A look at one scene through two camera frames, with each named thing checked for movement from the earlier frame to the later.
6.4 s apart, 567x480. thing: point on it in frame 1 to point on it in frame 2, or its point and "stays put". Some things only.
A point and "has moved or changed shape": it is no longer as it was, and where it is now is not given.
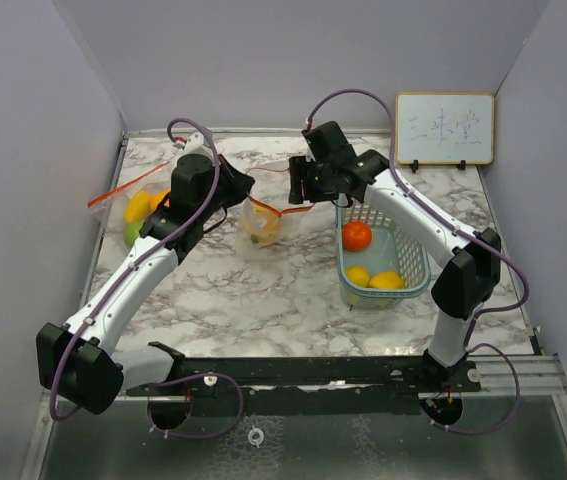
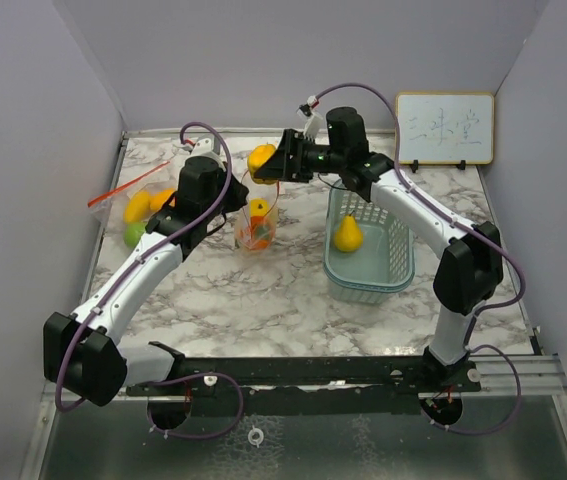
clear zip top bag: (124, 210) stays put
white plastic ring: (250, 436) stays put
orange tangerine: (356, 235) to (259, 233)
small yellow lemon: (358, 275) to (258, 207)
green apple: (130, 234) stays put
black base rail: (311, 386) stays put
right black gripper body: (310, 181) to (324, 159)
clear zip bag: (266, 218) has moved or changed shape
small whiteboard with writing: (445, 128) stays put
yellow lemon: (137, 207) stays put
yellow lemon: (386, 280) to (256, 156)
